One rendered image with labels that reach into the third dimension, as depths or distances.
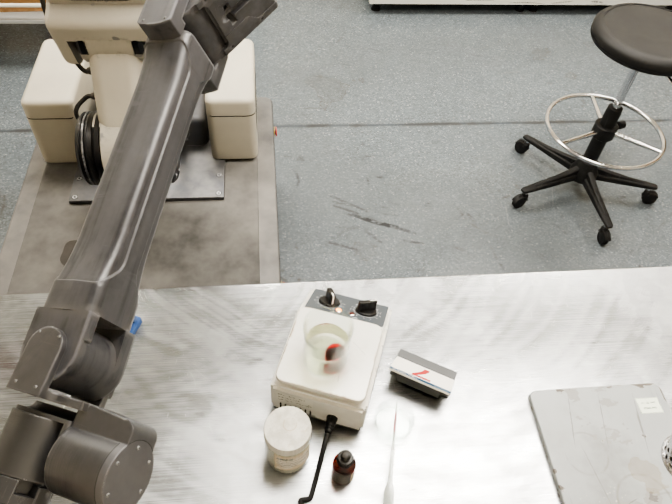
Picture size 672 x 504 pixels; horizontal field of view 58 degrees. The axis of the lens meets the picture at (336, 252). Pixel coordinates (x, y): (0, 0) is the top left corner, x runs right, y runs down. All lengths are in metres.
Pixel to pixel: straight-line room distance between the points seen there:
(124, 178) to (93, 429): 0.23
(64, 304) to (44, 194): 1.23
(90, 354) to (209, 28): 0.37
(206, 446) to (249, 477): 0.07
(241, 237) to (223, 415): 0.76
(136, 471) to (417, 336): 0.54
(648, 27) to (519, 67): 0.99
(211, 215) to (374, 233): 0.66
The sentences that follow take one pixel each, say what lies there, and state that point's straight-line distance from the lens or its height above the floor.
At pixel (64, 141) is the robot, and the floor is 0.45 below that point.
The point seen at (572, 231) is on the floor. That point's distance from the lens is 2.28.
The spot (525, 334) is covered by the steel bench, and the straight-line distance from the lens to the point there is 1.00.
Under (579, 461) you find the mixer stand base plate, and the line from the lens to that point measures 0.92.
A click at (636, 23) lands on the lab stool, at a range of 2.11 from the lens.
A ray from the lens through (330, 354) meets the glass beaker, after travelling 0.74.
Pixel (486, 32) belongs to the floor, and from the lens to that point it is 3.20.
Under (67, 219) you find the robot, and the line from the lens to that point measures 1.70.
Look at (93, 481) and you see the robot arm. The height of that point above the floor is 1.09.
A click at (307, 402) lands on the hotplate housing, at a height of 0.81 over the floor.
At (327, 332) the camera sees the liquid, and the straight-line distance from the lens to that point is 0.78.
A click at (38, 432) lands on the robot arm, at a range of 0.55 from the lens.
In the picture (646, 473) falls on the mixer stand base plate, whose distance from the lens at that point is 0.95.
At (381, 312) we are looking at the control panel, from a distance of 0.91.
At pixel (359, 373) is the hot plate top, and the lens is 0.81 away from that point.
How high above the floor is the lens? 1.54
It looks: 50 degrees down
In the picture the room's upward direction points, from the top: 5 degrees clockwise
